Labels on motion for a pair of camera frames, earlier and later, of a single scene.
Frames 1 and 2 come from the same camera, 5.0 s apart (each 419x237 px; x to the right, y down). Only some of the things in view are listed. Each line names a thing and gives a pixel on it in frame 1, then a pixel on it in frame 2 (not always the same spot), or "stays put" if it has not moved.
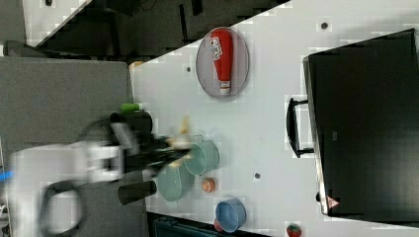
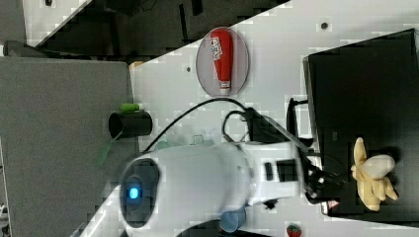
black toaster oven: [361, 119] stays put
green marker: [129, 107] stays put
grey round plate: [207, 71] stays put
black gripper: [153, 151] → [321, 185]
